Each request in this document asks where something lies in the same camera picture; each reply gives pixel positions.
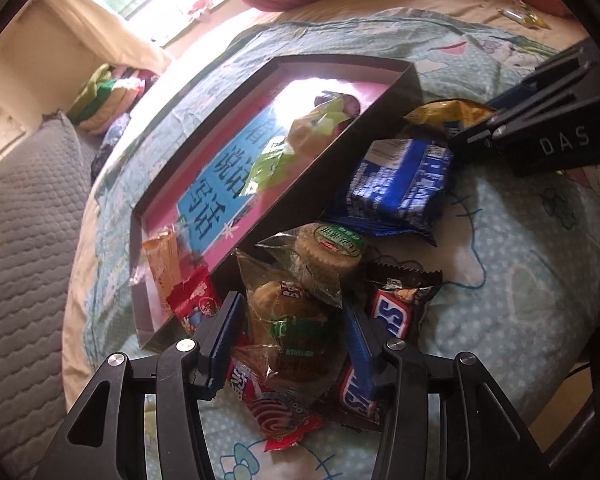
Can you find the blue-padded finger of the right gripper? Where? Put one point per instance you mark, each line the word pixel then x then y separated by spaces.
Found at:
pixel 573 74
pixel 485 131

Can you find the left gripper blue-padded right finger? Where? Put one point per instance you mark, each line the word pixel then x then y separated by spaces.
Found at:
pixel 481 434

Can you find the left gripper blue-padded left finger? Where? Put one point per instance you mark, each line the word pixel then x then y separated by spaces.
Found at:
pixel 102 437

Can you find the yellow snack packet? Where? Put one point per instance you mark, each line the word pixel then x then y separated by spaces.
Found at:
pixel 450 116

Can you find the Snickers bar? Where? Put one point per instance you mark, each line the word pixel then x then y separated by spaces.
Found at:
pixel 381 303

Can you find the red cartoon snack packet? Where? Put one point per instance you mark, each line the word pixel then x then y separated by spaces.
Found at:
pixel 283 421

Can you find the blue cookie packet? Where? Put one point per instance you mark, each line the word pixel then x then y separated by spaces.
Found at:
pixel 396 188

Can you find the orange cat snack packet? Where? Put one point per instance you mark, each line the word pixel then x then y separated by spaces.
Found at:
pixel 162 264

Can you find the clear yellow cake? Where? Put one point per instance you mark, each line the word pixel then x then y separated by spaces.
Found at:
pixel 295 341

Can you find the green snack packet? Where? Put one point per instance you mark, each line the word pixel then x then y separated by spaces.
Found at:
pixel 307 138

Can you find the clear red candy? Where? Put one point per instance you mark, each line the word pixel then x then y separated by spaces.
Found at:
pixel 194 299

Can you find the small candy on bedsheet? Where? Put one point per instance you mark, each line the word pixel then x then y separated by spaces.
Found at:
pixel 524 16

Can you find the Hello Kitty teal blanket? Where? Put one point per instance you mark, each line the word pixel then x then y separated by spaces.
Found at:
pixel 520 257

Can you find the dark shallow cardboard tray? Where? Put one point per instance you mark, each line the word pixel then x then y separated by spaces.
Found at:
pixel 309 194

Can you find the grey quilted headboard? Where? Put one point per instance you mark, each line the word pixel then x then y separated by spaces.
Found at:
pixel 44 184

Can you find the dark patterned pillow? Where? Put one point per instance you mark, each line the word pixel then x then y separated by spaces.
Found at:
pixel 109 142

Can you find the stack of folded clothes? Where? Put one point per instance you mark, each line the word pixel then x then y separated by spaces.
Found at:
pixel 112 91

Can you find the cream curtain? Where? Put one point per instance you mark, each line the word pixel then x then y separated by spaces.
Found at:
pixel 108 35

